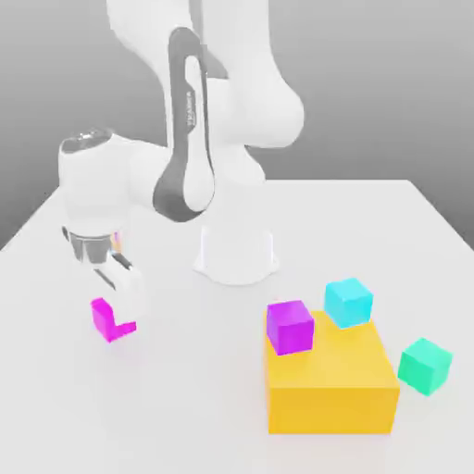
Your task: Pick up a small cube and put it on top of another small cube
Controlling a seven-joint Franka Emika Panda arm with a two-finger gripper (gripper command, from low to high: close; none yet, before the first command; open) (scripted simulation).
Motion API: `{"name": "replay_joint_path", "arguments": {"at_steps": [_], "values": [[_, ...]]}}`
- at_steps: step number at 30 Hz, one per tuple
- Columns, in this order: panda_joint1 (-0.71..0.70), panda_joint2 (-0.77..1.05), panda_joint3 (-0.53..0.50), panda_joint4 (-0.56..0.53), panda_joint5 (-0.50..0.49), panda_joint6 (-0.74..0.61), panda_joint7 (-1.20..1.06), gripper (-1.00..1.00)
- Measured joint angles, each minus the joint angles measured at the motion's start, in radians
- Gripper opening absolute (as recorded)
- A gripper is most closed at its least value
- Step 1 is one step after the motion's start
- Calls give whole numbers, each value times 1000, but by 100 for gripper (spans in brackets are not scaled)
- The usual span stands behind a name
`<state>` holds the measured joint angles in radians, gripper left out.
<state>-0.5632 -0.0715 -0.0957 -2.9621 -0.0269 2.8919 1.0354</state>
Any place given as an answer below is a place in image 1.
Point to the small purple cube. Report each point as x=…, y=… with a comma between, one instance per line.
x=290, y=329

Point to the small magenta cube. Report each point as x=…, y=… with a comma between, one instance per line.
x=103, y=320

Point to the large yellow box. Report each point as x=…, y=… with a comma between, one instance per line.
x=333, y=392

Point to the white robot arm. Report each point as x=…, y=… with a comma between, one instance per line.
x=237, y=111

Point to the small cyan cube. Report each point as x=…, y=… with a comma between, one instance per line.
x=348, y=303

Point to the small green cube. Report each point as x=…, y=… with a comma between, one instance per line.
x=424, y=368

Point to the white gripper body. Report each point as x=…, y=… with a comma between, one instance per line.
x=120, y=283

